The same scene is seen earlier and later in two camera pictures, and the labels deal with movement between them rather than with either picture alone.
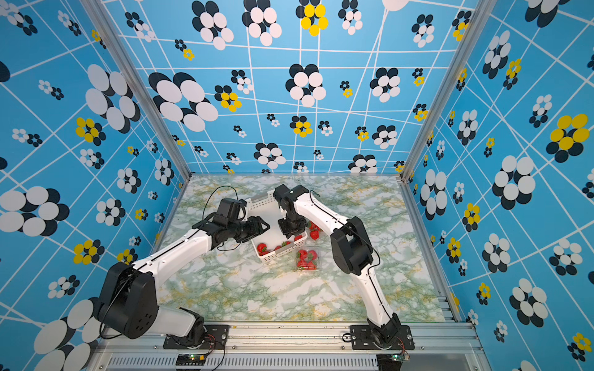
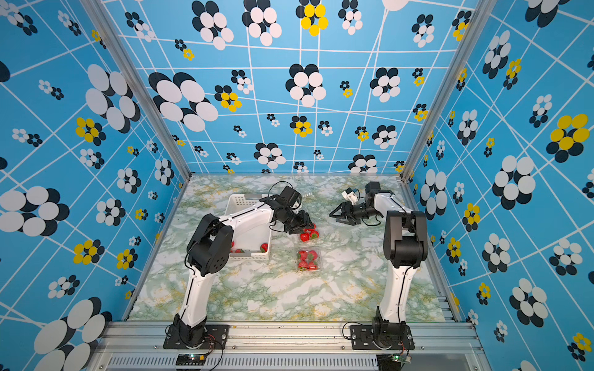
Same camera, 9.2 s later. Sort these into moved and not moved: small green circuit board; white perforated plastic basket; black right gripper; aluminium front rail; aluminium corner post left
Moved: white perforated plastic basket; black right gripper
Not moved: small green circuit board; aluminium corner post left; aluminium front rail
